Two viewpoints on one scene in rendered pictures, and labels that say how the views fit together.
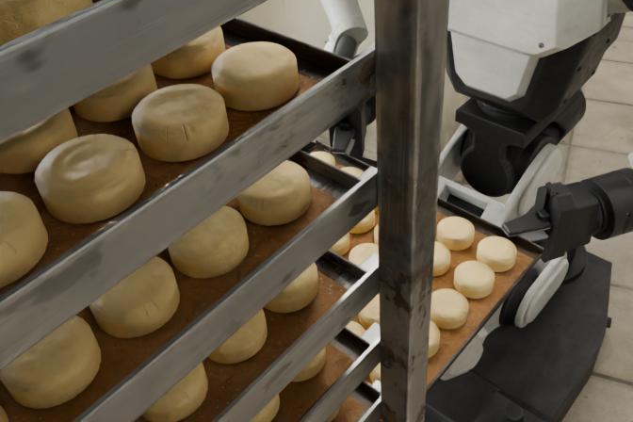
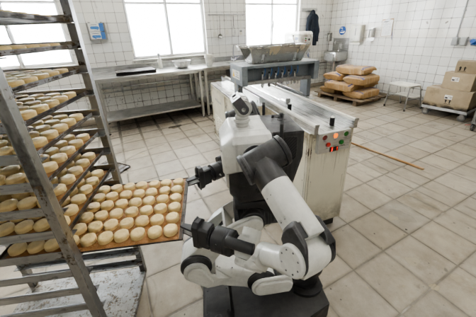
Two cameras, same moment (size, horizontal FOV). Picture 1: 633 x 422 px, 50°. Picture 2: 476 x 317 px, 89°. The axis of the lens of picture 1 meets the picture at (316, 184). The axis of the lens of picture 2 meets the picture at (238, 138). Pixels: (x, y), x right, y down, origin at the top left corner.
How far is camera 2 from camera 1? 0.88 m
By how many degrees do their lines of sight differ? 36
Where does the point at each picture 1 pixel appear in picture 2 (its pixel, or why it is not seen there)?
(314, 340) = (12, 188)
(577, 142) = (388, 252)
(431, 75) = (11, 131)
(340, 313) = (23, 187)
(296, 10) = not seen: hidden behind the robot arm
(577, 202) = (200, 228)
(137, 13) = not seen: outside the picture
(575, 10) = (227, 160)
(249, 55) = not seen: hidden behind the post
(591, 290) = (307, 306)
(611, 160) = (398, 269)
